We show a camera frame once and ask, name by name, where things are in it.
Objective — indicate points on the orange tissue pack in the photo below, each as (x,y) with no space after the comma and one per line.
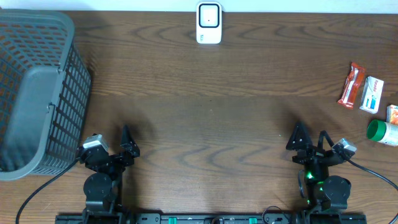
(392,114)

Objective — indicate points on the green lid white bottle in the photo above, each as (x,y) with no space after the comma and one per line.
(382,132)

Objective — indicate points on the white Panadol box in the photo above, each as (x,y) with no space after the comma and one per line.
(371,97)

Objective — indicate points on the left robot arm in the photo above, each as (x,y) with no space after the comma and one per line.
(103,189)

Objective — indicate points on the white barcode scanner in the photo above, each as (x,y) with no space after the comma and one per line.
(209,22)

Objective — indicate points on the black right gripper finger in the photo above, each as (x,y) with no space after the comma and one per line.
(300,138)
(324,135)

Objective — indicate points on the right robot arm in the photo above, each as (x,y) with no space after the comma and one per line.
(327,195)

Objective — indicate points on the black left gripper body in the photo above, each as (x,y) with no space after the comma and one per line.
(118,162)

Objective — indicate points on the red Top chocolate bar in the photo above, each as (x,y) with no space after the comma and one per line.
(352,85)

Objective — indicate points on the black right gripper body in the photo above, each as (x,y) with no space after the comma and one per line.
(311,158)

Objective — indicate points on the grey plastic basket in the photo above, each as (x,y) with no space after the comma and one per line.
(45,88)

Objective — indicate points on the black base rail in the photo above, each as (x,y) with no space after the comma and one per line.
(156,218)

